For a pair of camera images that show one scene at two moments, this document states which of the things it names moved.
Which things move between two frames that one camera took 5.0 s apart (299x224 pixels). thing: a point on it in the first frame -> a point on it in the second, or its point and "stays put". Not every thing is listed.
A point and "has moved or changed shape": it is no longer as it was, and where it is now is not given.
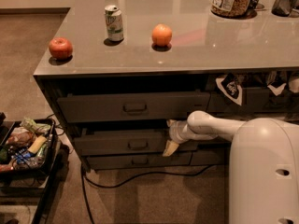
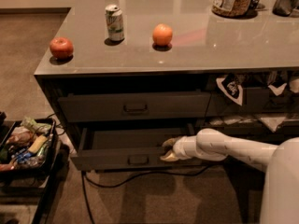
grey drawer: [127, 142] has moved or changed shape
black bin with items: [27, 147] stays put
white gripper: [177, 132] -> [179, 148]
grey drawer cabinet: [152, 78] stays put
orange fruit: [161, 35] stays put
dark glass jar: [286, 1] stays put
